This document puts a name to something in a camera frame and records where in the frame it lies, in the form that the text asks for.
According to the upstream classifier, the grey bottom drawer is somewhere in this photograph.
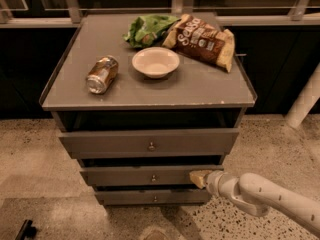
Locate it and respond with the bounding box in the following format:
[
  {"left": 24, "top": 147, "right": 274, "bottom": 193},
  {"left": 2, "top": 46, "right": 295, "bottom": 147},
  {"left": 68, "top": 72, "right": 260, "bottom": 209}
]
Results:
[{"left": 95, "top": 189, "right": 211, "bottom": 206}]

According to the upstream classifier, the brown chip bag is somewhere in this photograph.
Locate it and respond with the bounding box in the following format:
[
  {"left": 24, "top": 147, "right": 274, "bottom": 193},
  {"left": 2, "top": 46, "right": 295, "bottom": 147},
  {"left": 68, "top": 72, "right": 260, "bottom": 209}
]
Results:
[{"left": 162, "top": 14, "right": 235, "bottom": 72}]

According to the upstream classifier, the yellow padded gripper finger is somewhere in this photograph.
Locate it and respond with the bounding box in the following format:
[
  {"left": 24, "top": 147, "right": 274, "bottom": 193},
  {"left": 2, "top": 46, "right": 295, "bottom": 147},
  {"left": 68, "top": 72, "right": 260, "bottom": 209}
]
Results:
[{"left": 189, "top": 170, "right": 212, "bottom": 189}]

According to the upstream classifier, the crushed brown soda can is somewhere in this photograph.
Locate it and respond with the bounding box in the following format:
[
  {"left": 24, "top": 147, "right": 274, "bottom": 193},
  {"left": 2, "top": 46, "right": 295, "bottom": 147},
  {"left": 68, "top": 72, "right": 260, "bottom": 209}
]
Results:
[{"left": 86, "top": 55, "right": 119, "bottom": 94}]

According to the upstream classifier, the metal railing frame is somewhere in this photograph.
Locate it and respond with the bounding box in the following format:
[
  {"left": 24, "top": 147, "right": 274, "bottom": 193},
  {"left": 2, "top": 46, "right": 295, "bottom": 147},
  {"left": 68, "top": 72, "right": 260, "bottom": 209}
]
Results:
[{"left": 0, "top": 0, "right": 320, "bottom": 28}]

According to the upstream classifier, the grey drawer cabinet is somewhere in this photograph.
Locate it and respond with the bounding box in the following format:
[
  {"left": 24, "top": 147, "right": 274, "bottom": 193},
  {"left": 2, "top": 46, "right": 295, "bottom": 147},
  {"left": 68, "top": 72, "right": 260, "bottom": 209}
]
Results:
[{"left": 40, "top": 14, "right": 256, "bottom": 194}]

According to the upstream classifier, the grey top drawer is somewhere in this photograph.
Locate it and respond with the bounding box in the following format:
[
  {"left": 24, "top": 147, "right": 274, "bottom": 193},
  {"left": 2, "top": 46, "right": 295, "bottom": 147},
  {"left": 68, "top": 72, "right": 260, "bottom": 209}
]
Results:
[{"left": 59, "top": 128, "right": 239, "bottom": 159}]

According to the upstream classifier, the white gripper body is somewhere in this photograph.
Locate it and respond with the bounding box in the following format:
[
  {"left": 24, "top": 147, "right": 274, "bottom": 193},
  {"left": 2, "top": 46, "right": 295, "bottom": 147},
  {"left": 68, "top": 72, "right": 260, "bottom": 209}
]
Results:
[{"left": 205, "top": 170, "right": 223, "bottom": 196}]

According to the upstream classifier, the grey drawer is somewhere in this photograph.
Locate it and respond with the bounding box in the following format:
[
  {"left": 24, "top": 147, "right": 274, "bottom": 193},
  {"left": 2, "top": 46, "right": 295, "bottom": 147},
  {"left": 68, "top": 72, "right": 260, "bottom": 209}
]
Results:
[
  {"left": 80, "top": 165, "right": 223, "bottom": 187},
  {"left": 59, "top": 128, "right": 239, "bottom": 159},
  {"left": 95, "top": 189, "right": 211, "bottom": 206}
]

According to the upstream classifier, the white paper bowl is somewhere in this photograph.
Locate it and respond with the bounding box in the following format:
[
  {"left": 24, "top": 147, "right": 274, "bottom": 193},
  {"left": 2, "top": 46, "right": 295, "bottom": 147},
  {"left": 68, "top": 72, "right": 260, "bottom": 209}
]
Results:
[{"left": 132, "top": 47, "right": 180, "bottom": 79}]

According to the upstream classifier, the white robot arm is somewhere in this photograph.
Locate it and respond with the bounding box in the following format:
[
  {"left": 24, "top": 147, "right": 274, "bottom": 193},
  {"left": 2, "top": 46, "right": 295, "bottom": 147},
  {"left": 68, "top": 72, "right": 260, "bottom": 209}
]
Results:
[{"left": 190, "top": 68, "right": 320, "bottom": 237}]

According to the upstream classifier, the green chip bag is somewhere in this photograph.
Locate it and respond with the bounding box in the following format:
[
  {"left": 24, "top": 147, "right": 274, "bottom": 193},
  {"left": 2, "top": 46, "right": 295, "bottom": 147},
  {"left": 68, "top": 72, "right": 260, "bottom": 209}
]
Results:
[{"left": 123, "top": 14, "right": 179, "bottom": 48}]

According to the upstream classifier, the black object on floor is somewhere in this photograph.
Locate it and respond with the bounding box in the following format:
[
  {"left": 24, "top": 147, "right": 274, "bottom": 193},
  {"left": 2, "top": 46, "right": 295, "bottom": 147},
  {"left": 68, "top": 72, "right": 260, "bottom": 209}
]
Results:
[{"left": 15, "top": 220, "right": 37, "bottom": 240}]

